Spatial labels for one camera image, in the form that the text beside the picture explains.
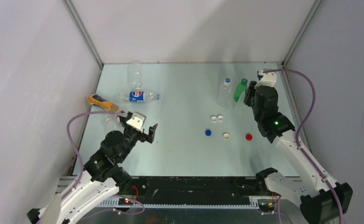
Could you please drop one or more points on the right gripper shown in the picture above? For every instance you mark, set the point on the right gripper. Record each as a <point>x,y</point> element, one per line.
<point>249,92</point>

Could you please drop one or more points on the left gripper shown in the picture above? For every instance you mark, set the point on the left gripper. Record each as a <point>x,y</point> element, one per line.
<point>144,136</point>

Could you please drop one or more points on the green plastic bottle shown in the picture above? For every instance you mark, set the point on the green plastic bottle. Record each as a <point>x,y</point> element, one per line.
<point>238,91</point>

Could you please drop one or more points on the green bottle cap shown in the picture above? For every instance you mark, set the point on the green bottle cap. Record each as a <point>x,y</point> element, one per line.
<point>244,82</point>

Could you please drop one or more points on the clear ribbed plastic bottle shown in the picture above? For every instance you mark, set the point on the clear ribbed plastic bottle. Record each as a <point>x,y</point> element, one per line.
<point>223,95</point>

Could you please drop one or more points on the small clear plastic bottle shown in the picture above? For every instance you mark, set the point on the small clear plastic bottle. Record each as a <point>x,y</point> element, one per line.
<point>240,108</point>

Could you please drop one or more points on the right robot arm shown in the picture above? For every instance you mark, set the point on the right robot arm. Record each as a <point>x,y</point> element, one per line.
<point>319,196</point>

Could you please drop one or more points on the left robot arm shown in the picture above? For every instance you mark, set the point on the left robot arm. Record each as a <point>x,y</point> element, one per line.
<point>101,178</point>

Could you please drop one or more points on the red bottle cap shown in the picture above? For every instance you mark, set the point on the red bottle cap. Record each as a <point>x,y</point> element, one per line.
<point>248,137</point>

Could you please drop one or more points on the clear bottle with blue label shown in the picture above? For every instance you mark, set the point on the clear bottle with blue label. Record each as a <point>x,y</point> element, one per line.
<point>139,97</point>

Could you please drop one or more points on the blue bottle cap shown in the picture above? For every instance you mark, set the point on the blue bottle cap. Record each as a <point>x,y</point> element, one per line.
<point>208,132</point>

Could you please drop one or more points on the orange bottle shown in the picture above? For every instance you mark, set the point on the orange bottle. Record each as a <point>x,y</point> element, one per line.
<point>98,101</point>

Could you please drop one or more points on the clear bottle with red ring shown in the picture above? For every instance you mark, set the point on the clear bottle with red ring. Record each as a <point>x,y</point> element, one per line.
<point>111,122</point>

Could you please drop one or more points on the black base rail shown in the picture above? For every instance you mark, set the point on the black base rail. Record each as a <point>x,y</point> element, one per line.
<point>195,190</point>

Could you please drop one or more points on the white cable duct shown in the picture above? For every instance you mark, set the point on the white cable duct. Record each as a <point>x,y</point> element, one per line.
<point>115,202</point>

